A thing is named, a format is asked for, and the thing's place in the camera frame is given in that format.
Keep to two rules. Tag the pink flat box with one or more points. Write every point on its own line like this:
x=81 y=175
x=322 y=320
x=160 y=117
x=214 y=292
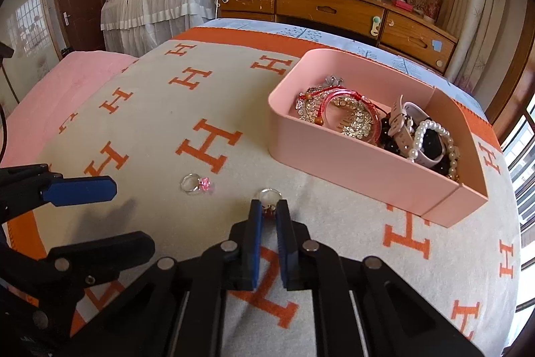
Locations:
x=401 y=4

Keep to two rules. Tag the clear bangle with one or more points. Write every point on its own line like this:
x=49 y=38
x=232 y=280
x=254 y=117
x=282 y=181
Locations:
x=376 y=131

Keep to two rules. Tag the pink storage box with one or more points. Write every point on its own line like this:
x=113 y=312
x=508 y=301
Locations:
x=355 y=168

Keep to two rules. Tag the pink bed sheet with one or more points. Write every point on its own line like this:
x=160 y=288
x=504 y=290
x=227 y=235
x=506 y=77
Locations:
x=62 y=89

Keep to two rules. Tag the blue patterned bed sheet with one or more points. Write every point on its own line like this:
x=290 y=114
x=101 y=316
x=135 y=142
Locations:
x=326 y=37

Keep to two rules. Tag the window grille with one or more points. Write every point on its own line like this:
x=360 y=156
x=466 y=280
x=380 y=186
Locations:
x=520 y=173

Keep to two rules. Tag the orange and cream printed blanket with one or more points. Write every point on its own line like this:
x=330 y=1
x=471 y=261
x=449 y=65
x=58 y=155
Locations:
x=167 y=122

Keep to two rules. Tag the green and white drawer lock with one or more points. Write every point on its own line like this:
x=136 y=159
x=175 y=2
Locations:
x=375 y=26

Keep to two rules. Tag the wooden drawer cabinet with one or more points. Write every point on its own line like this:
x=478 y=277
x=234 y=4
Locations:
x=334 y=10

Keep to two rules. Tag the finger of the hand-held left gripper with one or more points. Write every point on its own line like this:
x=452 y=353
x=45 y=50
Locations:
x=100 y=252
x=79 y=189

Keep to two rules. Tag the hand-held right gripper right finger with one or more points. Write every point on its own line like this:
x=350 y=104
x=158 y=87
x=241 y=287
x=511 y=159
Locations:
x=284 y=244

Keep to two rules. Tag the pink smartwatch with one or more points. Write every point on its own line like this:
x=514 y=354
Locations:
x=407 y=114

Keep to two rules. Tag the silver rhinestone hair comb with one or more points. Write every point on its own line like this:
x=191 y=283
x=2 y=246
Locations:
x=355 y=122

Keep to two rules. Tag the wide wooden drawer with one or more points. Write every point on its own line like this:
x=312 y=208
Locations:
x=330 y=7

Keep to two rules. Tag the blue sticker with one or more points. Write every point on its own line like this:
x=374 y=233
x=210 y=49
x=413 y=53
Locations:
x=436 y=46

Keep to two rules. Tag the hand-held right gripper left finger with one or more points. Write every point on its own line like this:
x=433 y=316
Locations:
x=255 y=244

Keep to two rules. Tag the wooden window frame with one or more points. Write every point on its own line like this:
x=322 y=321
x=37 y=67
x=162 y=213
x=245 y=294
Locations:
x=508 y=81

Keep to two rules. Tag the pale floral curtain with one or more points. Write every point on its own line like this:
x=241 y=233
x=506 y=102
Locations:
x=480 y=26

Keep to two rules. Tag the wooden drawer with blue sticker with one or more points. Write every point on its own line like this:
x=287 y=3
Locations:
x=413 y=35

